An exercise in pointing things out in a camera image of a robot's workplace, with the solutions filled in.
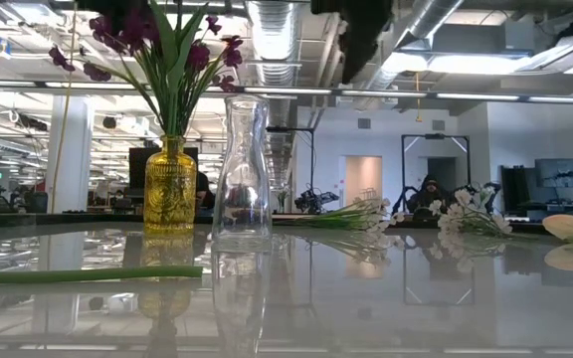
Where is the small-blossom purple flower bunch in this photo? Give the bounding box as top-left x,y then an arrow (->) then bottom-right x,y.
47,13 -> 246,143

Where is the person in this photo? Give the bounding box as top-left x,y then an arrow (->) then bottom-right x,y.
407,173 -> 456,221
195,170 -> 214,210

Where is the white small-blossom flower bunch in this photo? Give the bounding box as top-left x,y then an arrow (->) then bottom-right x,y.
272,197 -> 407,235
428,184 -> 516,239

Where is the black desk monitor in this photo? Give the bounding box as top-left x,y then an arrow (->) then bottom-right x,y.
499,165 -> 534,216

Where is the cream artificial tulip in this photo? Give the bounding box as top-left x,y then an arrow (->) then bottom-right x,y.
541,213 -> 573,249
0,266 -> 203,286

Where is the silver slanted ventilation duct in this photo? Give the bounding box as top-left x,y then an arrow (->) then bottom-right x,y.
360,0 -> 467,108

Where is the black table frame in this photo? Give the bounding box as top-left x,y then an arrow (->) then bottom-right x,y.
0,212 -> 573,239

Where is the long overhead light bar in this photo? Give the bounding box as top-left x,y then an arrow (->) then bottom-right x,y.
0,78 -> 573,105

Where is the short yellow hanging cord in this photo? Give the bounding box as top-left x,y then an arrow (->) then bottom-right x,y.
414,72 -> 425,123

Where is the clear glass vase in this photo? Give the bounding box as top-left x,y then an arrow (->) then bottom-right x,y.
210,93 -> 274,245

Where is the black background rig frame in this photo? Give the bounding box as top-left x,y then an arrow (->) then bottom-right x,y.
400,132 -> 472,220

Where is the grey desk monitor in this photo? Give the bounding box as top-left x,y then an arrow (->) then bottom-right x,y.
534,157 -> 573,189

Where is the beige door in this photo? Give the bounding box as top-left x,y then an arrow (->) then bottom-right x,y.
344,155 -> 384,220

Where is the yellow embossed glass vase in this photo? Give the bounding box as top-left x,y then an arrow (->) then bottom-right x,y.
142,134 -> 198,234

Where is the white square column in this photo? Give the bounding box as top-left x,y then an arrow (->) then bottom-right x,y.
45,95 -> 95,215

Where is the silver spiral ventilation duct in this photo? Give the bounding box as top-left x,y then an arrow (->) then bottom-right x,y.
244,0 -> 301,185

